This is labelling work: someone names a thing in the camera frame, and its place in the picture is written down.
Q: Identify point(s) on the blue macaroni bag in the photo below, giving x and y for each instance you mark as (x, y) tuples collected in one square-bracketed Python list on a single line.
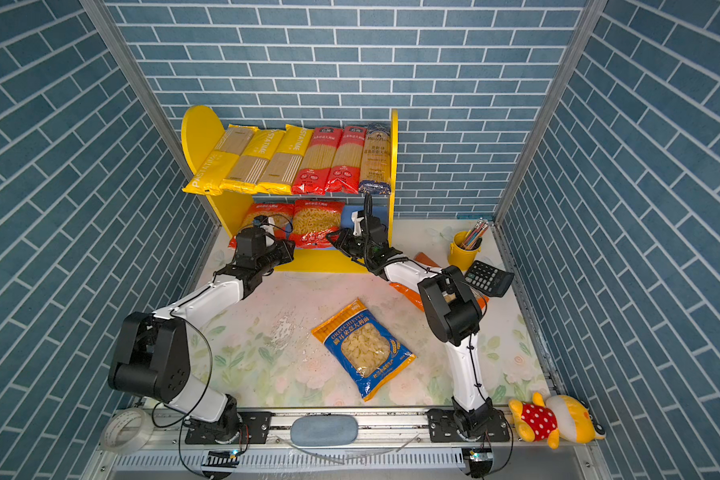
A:
[(369, 353)]

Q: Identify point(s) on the black calculator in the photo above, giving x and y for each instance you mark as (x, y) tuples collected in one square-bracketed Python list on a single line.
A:
[(488, 280)]

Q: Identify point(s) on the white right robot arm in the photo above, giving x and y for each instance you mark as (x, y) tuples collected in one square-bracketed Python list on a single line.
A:
[(450, 306)]

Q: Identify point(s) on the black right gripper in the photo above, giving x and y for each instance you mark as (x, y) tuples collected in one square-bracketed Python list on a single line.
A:
[(344, 241)]

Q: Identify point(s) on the yellow spaghetti bag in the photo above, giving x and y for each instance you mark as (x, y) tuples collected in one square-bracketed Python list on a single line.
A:
[(281, 170), (245, 174), (220, 161)]

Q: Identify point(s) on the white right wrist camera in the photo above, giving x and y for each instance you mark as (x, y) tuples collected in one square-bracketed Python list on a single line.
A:
[(357, 218)]

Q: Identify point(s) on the yellow pen cup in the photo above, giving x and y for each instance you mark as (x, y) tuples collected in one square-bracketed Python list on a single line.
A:
[(460, 257)]

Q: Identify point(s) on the red fusilli bag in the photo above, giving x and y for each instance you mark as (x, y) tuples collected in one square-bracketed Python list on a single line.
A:
[(280, 216), (313, 220)]

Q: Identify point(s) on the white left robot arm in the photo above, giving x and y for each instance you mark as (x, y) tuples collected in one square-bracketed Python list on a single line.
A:
[(151, 357)]

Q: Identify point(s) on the clear tape roll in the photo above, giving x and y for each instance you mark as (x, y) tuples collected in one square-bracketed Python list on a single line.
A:
[(127, 432)]

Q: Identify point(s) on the grey oval pad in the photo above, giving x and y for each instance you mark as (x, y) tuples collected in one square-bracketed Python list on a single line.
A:
[(324, 430)]

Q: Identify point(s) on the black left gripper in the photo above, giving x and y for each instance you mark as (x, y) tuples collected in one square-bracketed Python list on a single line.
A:
[(285, 253)]

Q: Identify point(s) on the yellow shelf pink blue boards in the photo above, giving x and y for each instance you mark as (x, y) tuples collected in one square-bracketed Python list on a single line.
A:
[(200, 131)]

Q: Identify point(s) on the blue Moli spaghetti bag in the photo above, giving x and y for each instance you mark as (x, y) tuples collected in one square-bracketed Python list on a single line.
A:
[(375, 172)]

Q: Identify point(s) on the red spaghetti bag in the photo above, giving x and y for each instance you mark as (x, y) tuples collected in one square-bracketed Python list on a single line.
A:
[(316, 164), (344, 175)]

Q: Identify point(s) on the coloured pens in cup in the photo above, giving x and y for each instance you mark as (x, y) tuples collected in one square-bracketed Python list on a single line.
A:
[(473, 237)]

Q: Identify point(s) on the yellow plush toy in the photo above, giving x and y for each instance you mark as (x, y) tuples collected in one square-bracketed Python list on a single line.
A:
[(556, 418)]

